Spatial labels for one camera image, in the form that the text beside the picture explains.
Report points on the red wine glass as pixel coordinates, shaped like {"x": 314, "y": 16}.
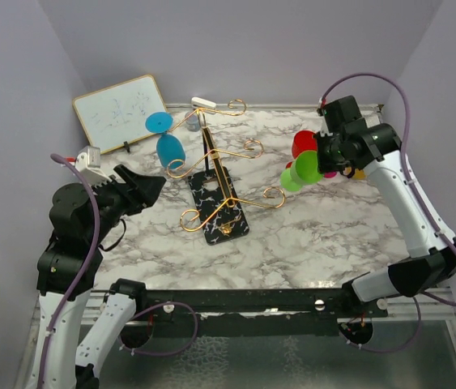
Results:
{"x": 304, "y": 140}

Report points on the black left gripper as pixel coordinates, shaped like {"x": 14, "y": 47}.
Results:
{"x": 141, "y": 191}

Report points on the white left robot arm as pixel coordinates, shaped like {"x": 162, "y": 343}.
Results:
{"x": 81, "y": 217}

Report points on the magenta wine glass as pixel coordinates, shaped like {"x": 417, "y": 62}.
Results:
{"x": 330, "y": 175}

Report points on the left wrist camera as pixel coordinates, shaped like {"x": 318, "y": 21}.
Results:
{"x": 88, "y": 163}

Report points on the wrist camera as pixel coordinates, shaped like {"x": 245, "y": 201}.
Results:
{"x": 88, "y": 163}
{"x": 325, "y": 112}

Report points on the small framed whiteboard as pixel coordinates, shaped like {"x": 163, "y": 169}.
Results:
{"x": 115, "y": 115}

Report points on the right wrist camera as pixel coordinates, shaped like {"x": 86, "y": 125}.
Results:
{"x": 325, "y": 112}

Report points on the white marker eraser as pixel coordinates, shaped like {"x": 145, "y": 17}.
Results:
{"x": 199, "y": 102}

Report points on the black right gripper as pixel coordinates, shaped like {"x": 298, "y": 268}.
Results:
{"x": 323, "y": 164}

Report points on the black front mounting bar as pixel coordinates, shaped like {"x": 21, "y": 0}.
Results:
{"x": 178, "y": 313}

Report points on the gold wire glass rack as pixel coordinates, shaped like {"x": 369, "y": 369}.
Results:
{"x": 235, "y": 108}

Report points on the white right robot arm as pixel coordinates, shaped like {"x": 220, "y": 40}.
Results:
{"x": 346, "y": 141}

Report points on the green wine glass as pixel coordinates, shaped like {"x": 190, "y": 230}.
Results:
{"x": 302, "y": 172}

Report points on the blue wine glass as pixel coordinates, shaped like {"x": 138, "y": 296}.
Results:
{"x": 168, "y": 147}

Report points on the black patterned rack base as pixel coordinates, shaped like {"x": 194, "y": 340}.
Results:
{"x": 221, "y": 217}

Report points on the orange wine glass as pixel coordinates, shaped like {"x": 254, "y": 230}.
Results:
{"x": 358, "y": 175}

